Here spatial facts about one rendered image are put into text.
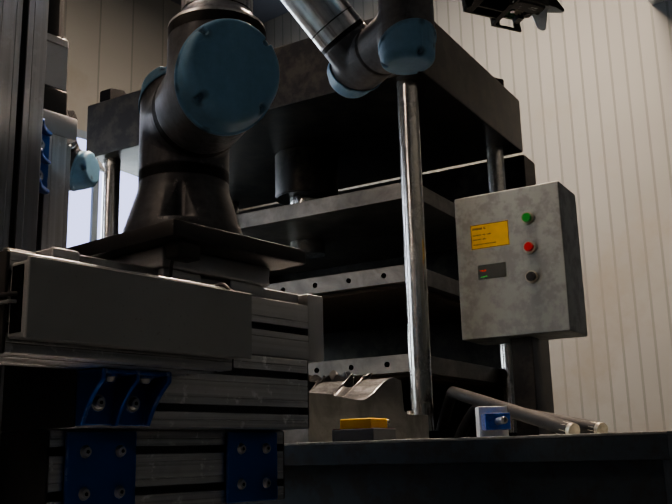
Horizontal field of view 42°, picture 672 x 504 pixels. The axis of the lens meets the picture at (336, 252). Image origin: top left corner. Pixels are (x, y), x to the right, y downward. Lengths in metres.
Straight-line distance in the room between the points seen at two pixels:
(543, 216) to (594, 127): 1.89
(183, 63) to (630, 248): 3.23
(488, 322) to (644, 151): 1.90
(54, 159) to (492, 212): 1.45
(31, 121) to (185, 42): 0.27
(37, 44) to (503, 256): 1.51
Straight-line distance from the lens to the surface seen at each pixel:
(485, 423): 1.52
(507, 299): 2.38
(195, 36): 1.00
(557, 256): 2.35
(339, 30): 1.28
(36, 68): 1.22
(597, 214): 4.13
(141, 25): 5.35
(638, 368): 3.98
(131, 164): 3.23
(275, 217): 2.76
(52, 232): 1.24
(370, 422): 1.48
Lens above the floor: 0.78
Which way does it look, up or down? 13 degrees up
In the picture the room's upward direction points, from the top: 1 degrees counter-clockwise
